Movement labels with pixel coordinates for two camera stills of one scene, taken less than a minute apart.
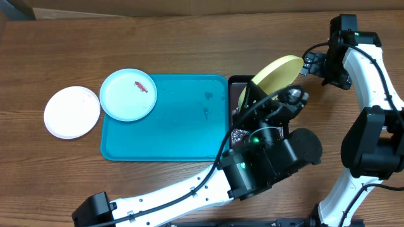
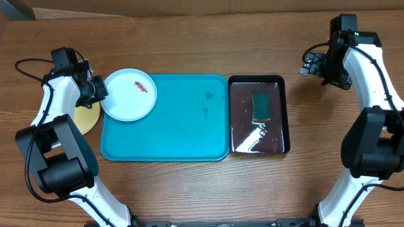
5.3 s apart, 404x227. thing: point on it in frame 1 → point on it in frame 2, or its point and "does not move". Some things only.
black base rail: x=293 y=222 does not move
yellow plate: x=284 y=72 → x=85 y=118
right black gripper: x=344 y=82 does not move
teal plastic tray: x=190 y=122 does not move
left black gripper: x=259 y=97 → x=102 y=93
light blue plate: x=128 y=94 does not move
